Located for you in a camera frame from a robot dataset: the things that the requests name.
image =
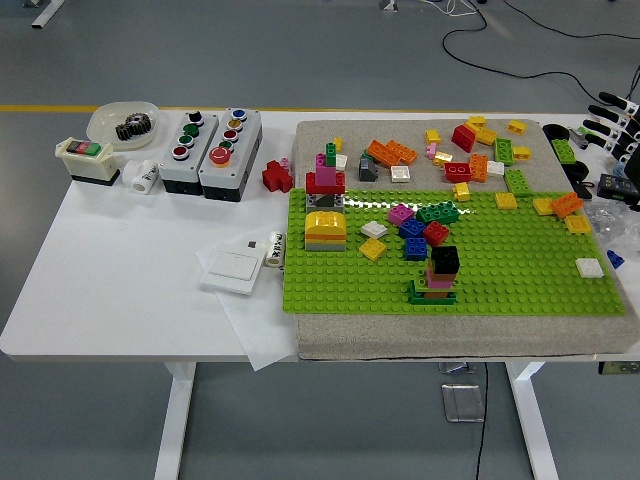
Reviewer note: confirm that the red two-stud brick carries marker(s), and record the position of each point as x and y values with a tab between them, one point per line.
457	172

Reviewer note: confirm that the grey four-button control box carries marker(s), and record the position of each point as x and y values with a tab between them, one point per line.
185	175

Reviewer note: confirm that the light grey brick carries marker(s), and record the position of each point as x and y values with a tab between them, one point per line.
325	245

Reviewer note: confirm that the yellow square tile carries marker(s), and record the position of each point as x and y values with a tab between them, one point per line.
577	223

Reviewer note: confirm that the orange long brick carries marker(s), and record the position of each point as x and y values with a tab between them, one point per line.
404	151
567	204
478	168
382	154

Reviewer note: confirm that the translucent white bowl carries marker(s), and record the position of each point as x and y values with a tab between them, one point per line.
105	120

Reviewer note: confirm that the dark green plate brick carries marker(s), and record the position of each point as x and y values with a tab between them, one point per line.
417	299

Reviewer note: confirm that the small white brick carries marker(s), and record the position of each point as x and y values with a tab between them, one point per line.
342	160
495	168

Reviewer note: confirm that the white square tile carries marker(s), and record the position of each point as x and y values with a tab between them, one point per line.
400	173

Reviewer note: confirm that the yellow-orange brick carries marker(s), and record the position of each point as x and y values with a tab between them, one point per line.
486	136

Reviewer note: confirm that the grey metal foot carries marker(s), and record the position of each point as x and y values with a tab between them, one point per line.
387	5

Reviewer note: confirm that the white paper sheet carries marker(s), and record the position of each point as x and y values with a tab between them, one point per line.
260	330

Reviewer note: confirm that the small yellow brick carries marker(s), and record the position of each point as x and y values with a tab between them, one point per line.
338	144
461	191
432	136
516	127
521	153
476	121

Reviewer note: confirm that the small blue piece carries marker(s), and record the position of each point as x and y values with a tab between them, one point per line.
616	258

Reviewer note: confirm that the grey arch brick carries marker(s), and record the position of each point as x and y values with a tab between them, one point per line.
311	201

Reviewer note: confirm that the magenta square brick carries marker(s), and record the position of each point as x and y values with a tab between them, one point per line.
400	215

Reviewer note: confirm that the tall pink brick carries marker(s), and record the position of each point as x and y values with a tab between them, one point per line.
326	175

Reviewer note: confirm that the black metal gear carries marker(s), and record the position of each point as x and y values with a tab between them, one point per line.
134	127

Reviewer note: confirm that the small green brick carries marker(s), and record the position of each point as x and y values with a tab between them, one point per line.
330	152

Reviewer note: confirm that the orange plate brick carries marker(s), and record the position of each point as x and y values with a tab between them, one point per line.
325	235

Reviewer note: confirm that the white table foot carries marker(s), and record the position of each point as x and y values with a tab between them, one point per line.
47	12

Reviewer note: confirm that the metal under-table bracket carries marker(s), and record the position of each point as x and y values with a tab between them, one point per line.
455	368

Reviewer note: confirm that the small pink brick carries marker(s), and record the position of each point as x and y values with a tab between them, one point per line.
320	160
431	151

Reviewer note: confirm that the brown-orange square brick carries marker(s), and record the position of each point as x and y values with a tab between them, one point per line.
441	276

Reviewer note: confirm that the white pipe tee fitting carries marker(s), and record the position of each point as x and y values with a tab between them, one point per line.
142	177

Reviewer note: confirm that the green studded baseplate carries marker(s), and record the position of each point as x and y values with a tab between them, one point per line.
350	280

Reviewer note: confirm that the red square brick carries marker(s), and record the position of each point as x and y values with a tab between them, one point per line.
435	234

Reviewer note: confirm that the cream red-green switch box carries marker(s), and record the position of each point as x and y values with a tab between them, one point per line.
87	165

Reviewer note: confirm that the white wall switch plate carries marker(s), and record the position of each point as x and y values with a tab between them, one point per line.
232	267

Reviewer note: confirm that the pink flat brick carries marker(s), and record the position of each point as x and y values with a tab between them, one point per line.
439	284

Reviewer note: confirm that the black electronic device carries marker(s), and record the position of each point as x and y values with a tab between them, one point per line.
616	186

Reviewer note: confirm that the yellow domed brick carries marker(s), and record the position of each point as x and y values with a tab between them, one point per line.
325	220

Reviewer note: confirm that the clear plastic bag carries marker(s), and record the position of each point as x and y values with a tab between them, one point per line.
607	217

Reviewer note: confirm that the metal floor socket plate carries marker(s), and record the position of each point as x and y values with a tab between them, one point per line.
462	402

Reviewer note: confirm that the white printed cylinder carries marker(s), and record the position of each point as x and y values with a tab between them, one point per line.
274	250

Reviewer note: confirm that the lime green long brick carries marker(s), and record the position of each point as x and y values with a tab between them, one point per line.
517	181
564	150
504	151

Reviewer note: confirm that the red cross-shaped brick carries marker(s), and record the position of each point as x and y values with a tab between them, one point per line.
276	176

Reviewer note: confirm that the white square brick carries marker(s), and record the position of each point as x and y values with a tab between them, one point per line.
374	229
590	267

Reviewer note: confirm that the dark green long brick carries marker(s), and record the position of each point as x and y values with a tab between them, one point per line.
438	213

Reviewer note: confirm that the dark grey slope brick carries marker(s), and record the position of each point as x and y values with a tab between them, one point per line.
369	171

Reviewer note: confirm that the grey emergency-stop control box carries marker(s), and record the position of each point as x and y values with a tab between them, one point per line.
220	177

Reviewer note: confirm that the blue square brick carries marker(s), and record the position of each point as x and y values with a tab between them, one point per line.
412	228
416	249

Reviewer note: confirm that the yellow flat square brick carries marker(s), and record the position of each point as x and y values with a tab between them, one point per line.
373	249

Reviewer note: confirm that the white table leg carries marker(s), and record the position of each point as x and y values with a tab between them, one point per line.
531	425
175	425

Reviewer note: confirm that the black toy brick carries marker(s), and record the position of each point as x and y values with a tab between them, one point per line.
445	259

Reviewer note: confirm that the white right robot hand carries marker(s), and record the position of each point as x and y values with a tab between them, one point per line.
607	112

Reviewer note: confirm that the orange flat brick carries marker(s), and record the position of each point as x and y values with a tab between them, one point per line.
435	294

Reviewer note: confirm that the wide red brick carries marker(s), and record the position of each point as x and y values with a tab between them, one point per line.
312	184

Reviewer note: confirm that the grey-brown mat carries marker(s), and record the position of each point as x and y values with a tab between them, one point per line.
325	135

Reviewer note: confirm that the grey and green clip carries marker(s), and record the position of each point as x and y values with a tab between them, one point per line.
580	136

